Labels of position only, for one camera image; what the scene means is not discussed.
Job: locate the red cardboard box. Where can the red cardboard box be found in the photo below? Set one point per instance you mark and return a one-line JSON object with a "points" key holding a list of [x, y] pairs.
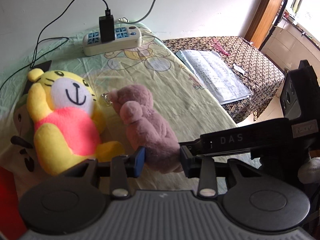
{"points": [[12, 226]]}

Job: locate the gloved right hand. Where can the gloved right hand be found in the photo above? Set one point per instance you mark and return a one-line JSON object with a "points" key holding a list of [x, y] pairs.
{"points": [[310, 171]]}

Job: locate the brown patterned bedspread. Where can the brown patterned bedspread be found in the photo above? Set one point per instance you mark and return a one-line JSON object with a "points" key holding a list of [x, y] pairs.
{"points": [[251, 66]]}

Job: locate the open notebook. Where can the open notebook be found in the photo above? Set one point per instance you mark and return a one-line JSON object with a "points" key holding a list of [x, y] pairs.
{"points": [[215, 75]]}

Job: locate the yellow tiger plush toy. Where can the yellow tiger plush toy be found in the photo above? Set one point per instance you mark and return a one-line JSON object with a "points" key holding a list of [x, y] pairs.
{"points": [[68, 122]]}

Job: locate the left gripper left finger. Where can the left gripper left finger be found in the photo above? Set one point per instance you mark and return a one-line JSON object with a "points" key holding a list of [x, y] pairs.
{"points": [[124, 167]]}

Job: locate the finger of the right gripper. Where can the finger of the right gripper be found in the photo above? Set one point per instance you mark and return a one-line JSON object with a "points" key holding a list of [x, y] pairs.
{"points": [[194, 147]]}

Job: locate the brown bear plush toy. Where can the brown bear plush toy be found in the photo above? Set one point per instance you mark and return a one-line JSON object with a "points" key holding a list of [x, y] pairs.
{"points": [[146, 127]]}

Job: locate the black smartphone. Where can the black smartphone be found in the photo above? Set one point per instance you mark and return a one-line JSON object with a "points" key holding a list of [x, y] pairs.
{"points": [[39, 70]]}

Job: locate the black charger adapter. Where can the black charger adapter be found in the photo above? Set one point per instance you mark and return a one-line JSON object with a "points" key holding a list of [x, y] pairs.
{"points": [[106, 26]]}

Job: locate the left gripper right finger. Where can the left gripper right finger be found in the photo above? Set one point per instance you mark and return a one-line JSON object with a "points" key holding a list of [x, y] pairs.
{"points": [[202, 168]]}

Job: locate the green avocado plush toy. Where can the green avocado plush toy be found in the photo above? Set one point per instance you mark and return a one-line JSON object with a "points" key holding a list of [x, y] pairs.
{"points": [[25, 132]]}

